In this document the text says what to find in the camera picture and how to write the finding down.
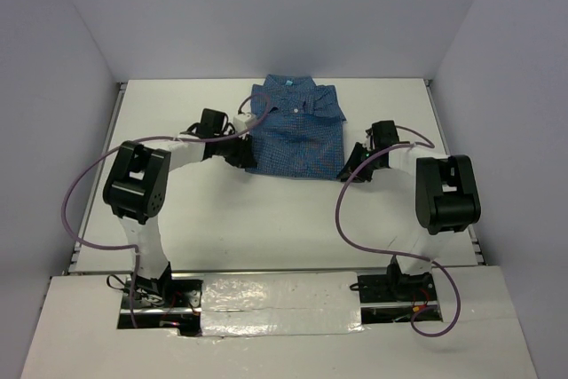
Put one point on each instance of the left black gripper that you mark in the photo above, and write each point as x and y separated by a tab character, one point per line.
242	157

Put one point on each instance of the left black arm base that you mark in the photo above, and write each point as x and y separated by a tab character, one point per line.
179	311

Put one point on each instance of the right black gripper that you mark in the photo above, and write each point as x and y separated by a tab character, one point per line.
352	161

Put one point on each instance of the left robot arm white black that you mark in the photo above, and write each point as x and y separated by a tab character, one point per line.
136	186

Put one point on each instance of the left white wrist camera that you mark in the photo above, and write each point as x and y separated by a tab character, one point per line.
243	122

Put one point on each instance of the blue checked long sleeve shirt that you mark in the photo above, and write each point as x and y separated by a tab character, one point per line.
302	136

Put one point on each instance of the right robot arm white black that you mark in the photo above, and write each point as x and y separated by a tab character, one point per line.
446	200

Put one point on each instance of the silver tape sheet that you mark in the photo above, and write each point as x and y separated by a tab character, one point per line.
280	304

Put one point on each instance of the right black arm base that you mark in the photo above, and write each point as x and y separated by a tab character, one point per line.
392	296

